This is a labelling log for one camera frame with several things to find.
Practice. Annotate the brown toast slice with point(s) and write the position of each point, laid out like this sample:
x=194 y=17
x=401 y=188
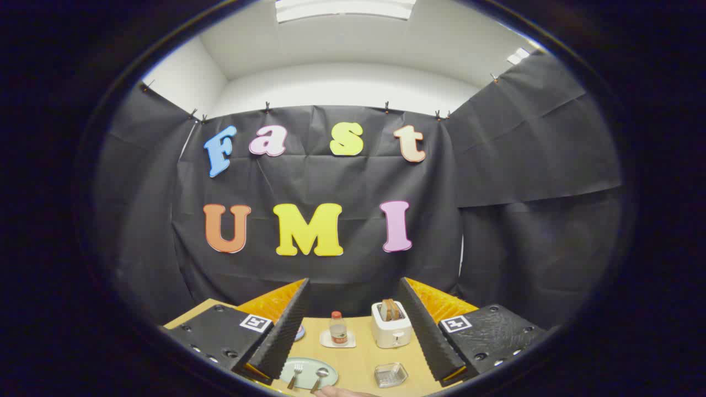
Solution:
x=385 y=310
x=396 y=310

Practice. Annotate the pale green plate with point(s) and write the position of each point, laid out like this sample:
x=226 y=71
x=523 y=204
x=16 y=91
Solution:
x=309 y=366

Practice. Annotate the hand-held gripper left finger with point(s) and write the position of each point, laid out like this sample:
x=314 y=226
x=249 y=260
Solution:
x=284 y=336

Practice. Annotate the small ceiling light panel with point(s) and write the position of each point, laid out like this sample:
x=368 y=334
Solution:
x=518 y=55

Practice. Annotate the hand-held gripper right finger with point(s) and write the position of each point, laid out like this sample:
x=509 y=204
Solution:
x=427 y=336

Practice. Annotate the white toaster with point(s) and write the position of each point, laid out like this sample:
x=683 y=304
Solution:
x=390 y=333

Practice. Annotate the long ceiling light panel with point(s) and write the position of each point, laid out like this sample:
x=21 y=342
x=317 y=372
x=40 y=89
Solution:
x=345 y=8

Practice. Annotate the blue patterned plate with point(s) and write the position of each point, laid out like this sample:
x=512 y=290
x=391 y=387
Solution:
x=300 y=332

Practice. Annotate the white square coaster tray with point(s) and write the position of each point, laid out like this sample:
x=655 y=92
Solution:
x=325 y=342

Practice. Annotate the clear red-capped water bottle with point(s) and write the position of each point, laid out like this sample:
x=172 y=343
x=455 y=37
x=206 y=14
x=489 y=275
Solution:
x=338 y=331

